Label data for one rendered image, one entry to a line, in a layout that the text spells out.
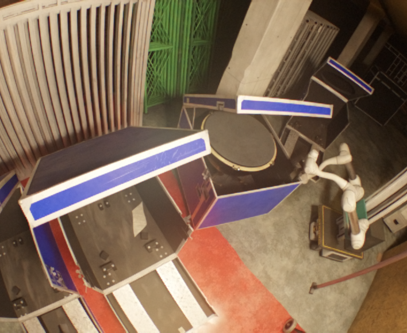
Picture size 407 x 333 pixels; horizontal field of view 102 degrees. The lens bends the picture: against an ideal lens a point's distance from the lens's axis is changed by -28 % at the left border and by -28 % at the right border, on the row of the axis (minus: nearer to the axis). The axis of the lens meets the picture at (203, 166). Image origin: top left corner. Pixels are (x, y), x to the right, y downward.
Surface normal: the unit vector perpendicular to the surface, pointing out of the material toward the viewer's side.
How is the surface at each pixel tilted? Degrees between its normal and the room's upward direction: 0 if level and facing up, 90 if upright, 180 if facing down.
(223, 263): 0
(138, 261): 0
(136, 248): 0
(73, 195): 48
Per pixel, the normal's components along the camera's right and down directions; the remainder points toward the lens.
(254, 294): 0.25, -0.57
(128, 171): 0.59, 0.17
